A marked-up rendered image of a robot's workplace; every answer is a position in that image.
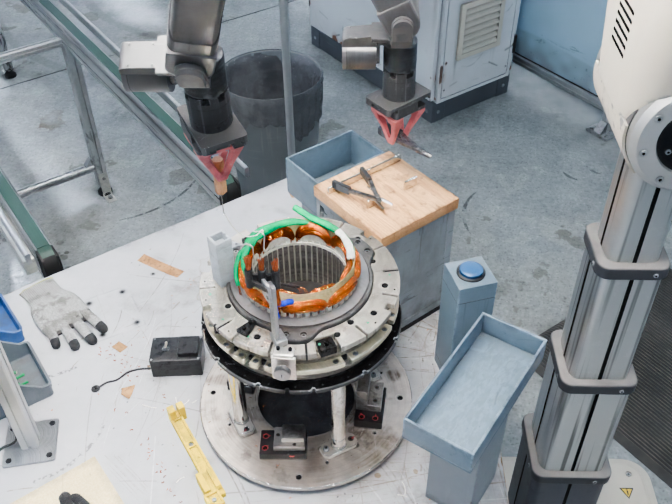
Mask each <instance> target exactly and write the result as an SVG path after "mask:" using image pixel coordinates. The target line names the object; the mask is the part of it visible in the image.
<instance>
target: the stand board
mask: <svg viewBox="0 0 672 504"><path fill-rule="evenodd" d="M394 156H396V155H395V154H393V153H392V152H390V151H388V152H386V153H384V154H381V155H379V156H377V157H375V158H373V159H371V160H368V161H366V162H364V163H362V164H360V165H358V166H355V167H353V168H351V169H349V170H347V171H345V172H343V173H340V174H338V175H336V176H334V177H332V178H330V179H327V180H325V181H323V182H321V183H319V184H317V185H314V196H315V197H317V198H318V199H319V200H320V201H322V202H323V203H324V204H325V205H327V206H328V207H329V208H330V209H332V210H333V211H334V212H335V213H337V214H338V215H339V216H340V217H342V218H343V219H344V220H345V221H347V222H348V223H349V224H350V225H352V226H355V227H357V228H359V229H361V230H363V231H364V236H365V237H367V238H368V237H370V236H371V235H372V236H373V237H374V238H376V239H377V240H378V241H379V242H381V243H382V244H383V247H384V246H385V247H386V246H387V245H389V244H391V243H393V242H395V241H397V240H399V239H401V238H402V237H404V236H406V235H408V234H410V233H412V232H414V231H416V230H417V229H419V228H421V227H423V226H425V225H427V224H429V223H431V222H432V221H434V220H436V219H438V218H440V217H442V216H444V215H446V214H447V213H449V212H451V211H453V210H455V209H457V208H458V204H459V198H458V197H457V196H455V195H454V194H452V193H451V192H449V191H448V190H446V189H445V188H443V187H442V186H440V185H439V184H437V183H436V182H435V181H433V180H432V179H430V178H429V177H427V176H426V175H424V174H423V173H421V172H420V171H418V170H417V169H415V168H414V167H412V166H411V165H410V164H408V163H407V162H405V161H404V160H402V159H401V161H399V162H397V163H395V164H392V165H390V166H388V167H386V168H384V169H382V170H380V171H378V172H376V173H373V174H371V175H370V176H371V177H372V180H373V182H374V185H375V187H376V189H377V191H378V194H380V195H381V197H382V198H384V199H386V200H388V201H389V202H391V203H393V205H390V204H388V203H385V202H383V201H382V202H381V204H382V205H383V207H384V208H385V209H384V210H383V209H382V208H381V207H380V206H378V205H375V206H373V207H371V208H369V209H367V208H366V200H367V199H366V198H363V197H359V196H356V195H353V194H349V195H347V194H345V193H343V192H341V191H335V192H333V193H331V194H327V188H328V187H330V186H332V180H334V179H335V180H337V181H343V180H345V179H347V178H349V177H351V176H353V175H355V174H358V173H360V167H362V166H363V167H364V168H365V169H368V168H370V167H372V166H375V165H377V164H379V163H381V162H383V161H385V160H387V159H390V158H392V157H394ZM414 176H417V185H415V186H413V187H411V188H409V189H407V190H403V187H404V181H406V180H408V179H410V178H412V177H414ZM349 186H351V189H355V190H358V191H361V192H364V193H368V194H371V195H373V193H372V191H371V190H370V189H369V188H367V186H368V187H370V186H369V185H368V184H367V183H366V181H365V180H364V179H361V180H359V181H357V182H354V183H352V184H350V185H349Z"/></svg>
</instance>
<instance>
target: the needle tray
mask: <svg viewBox="0 0 672 504"><path fill-rule="evenodd" d="M546 343H547V340H546V339H544V338H542V337H539V336H537V335H535V334H532V333H530V332H528V331H526V330H523V329H521V328H519V327H516V326H514V325H512V324H510V323H507V322H505V321H503V320H500V319H498V318H496V317H494V316H491V315H489V314H487V313H484V312H483V313H482V314H481V315H480V317H479V318H478V319H477V321H476V322H475V323H474V325H473V326H472V327H471V329H470V330H469V331H468V333H467V334H466V335H465V337H464V338H463V339H462V341H461V342H460V343H459V345H458V346H457V348H456V349H455V350H454V352H453V353H452V354H451V356H450V357H449V358H448V360H447V361H446V362H445V364H444V365H443V366H442V368H441V369H440V370H439V372H438V373H437V374H436V376H435V377H434V378H433V380H432V381H431V382H430V384H429V385H428V386H427V388H426V389H425V390H424V392H423V393H422V395H421V396H420V397H419V399H418V400H417V401H416V403H415V404H414V405H413V407H412V408H411V409H410V411H409V412H408V413H407V415H406V416H405V417H404V419H403V431H402V438H404V439H406V440H407V441H409V442H411V443H413V444H415V445H417V446H419V447H420V448H422V449H424V450H426V451H428V452H430V461H429V469H428V478H427V486H426V494H425V497H427V498H429V499H431V500H432V501H434V502H436V503H438V504H478V503H479V502H480V500H481V498H482V497H483V495H484V493H485V492H486V490H487V488H488V487H489V485H490V483H491V482H492V480H493V478H494V477H495V472H496V468H497V463H498V459H499V454H500V449H501V445H502V440H503V436H504V431H505V426H506V422H507V417H508V413H509V412H510V410H511V409H512V407H513V405H514V404H515V402H516V401H517V399H518V397H519V396H520V394H521V393H522V391H523V389H524V388H525V386H526V385H527V383H528V381H529V380H530V378H531V377H532V375H533V374H534V372H535V370H536V369H537V367H538V366H539V364H540V362H541V361H542V359H543V356H544V351H545V347H546Z"/></svg>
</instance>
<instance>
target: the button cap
mask: <svg viewBox="0 0 672 504"><path fill-rule="evenodd" d="M459 272H460V274H461V275H462V276H463V277H465V278H468V279H477V278H480V277H481V276H482V274H483V267H482V266H481V265H480V264H479V263H477V262H475V261H466V262H463V263H462V264H461V265H460V269H459Z"/></svg>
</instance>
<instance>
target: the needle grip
mask: <svg viewBox="0 0 672 504"><path fill-rule="evenodd" d="M211 162H212V163H213V164H214V166H215V167H216V168H217V169H218V171H219V172H222V171H223V168H224V160H223V158H222V157H221V156H215V157H213V158H212V159H211ZM213 179H214V187H215V192H216V194H218V195H224V194H225V193H226V192H227V186H226V180H224V181H221V182H218V181H217V180H216V179H215V177H214V176H213Z"/></svg>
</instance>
